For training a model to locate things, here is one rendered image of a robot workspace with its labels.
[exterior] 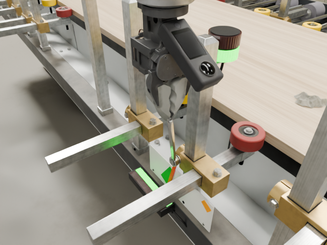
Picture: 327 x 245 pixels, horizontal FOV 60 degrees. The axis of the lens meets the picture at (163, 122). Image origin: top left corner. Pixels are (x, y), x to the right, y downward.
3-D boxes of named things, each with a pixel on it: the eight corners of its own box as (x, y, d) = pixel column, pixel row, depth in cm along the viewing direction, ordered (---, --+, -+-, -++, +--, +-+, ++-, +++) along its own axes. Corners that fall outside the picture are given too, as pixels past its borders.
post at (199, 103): (189, 214, 76) (204, 41, 47) (180, 205, 78) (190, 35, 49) (198, 208, 78) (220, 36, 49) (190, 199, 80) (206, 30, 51)
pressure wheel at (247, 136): (242, 180, 69) (250, 145, 62) (218, 161, 75) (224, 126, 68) (263, 166, 73) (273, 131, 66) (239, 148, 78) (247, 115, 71)
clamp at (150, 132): (147, 144, 79) (146, 129, 76) (123, 120, 88) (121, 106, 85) (165, 135, 82) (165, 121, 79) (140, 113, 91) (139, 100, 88)
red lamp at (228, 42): (223, 52, 49) (225, 40, 48) (200, 41, 53) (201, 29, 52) (246, 44, 52) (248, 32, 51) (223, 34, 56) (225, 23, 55)
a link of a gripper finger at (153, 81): (167, 96, 52) (168, 52, 47) (172, 101, 51) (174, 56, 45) (145, 105, 50) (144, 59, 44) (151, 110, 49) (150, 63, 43)
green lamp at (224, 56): (221, 65, 51) (223, 53, 49) (199, 54, 55) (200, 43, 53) (244, 57, 53) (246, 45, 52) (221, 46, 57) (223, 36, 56)
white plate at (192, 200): (208, 233, 69) (212, 208, 62) (149, 168, 85) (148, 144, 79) (209, 232, 69) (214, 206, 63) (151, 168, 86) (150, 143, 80)
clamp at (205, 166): (210, 199, 62) (213, 183, 59) (173, 163, 71) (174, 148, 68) (229, 187, 65) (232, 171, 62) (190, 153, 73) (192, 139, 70)
